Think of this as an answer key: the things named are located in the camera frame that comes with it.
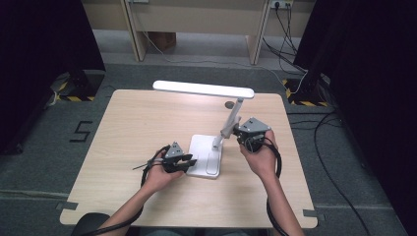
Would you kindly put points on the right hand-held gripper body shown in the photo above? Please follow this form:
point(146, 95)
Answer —
point(254, 126)

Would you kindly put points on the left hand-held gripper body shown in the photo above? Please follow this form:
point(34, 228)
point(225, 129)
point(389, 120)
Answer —
point(173, 152)

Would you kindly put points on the white desk lamp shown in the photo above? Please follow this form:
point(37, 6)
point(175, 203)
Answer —
point(205, 154)

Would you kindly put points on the person's left hand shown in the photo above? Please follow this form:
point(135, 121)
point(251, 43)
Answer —
point(159, 178)

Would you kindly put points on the person's right hand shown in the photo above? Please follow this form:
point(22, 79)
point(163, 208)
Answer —
point(264, 162)

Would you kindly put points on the striped black stand base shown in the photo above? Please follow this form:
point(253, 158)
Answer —
point(80, 86)
point(306, 95)

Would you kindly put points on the grey tape piece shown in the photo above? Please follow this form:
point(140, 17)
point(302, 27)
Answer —
point(67, 206)
point(313, 213)

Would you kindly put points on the brown cardboard box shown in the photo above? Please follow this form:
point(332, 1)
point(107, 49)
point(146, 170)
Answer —
point(162, 40)

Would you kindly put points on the beige wooden desk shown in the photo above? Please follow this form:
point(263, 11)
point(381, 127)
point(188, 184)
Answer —
point(196, 19)

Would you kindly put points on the black curtain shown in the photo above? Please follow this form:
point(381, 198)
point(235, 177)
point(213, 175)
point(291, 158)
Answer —
point(370, 82)
point(39, 65)

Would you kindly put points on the white power outlet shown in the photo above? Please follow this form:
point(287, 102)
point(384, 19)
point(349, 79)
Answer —
point(282, 3)

